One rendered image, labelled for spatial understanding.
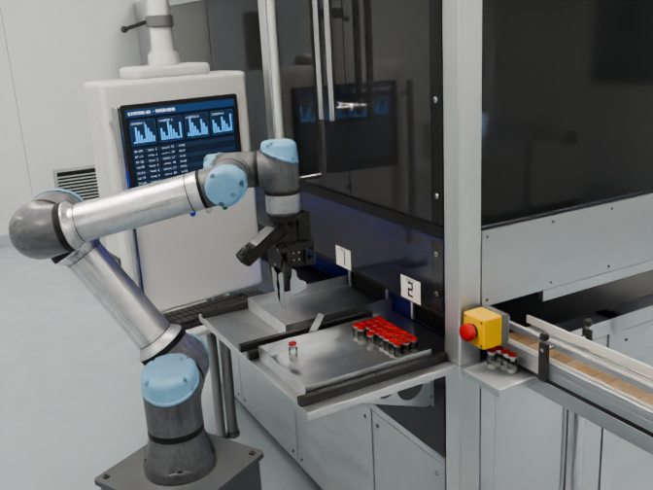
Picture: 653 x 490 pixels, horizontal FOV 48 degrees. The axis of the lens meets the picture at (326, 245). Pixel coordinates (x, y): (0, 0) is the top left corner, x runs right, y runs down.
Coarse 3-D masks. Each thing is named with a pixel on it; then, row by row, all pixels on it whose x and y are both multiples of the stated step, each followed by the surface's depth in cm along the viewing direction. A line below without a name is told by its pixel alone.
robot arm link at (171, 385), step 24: (168, 360) 151; (192, 360) 151; (144, 384) 146; (168, 384) 144; (192, 384) 147; (144, 408) 149; (168, 408) 145; (192, 408) 148; (168, 432) 146; (192, 432) 148
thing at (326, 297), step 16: (320, 288) 227; (336, 288) 229; (352, 288) 228; (256, 304) 210; (272, 304) 218; (304, 304) 217; (320, 304) 216; (336, 304) 215; (352, 304) 214; (368, 304) 205; (384, 304) 208; (272, 320) 201; (288, 320) 205; (304, 320) 196
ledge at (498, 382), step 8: (464, 368) 171; (472, 368) 171; (480, 368) 171; (488, 368) 170; (496, 368) 170; (464, 376) 171; (472, 376) 168; (480, 376) 167; (488, 376) 167; (496, 376) 167; (504, 376) 166; (512, 376) 166; (520, 376) 166; (528, 376) 166; (480, 384) 166; (488, 384) 163; (496, 384) 163; (504, 384) 163; (512, 384) 163; (520, 384) 163; (528, 384) 165; (496, 392) 161; (504, 392) 162; (512, 392) 163
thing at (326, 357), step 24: (312, 336) 188; (336, 336) 192; (264, 360) 179; (288, 360) 180; (312, 360) 180; (336, 360) 179; (360, 360) 178; (384, 360) 177; (408, 360) 172; (288, 384) 168; (312, 384) 160
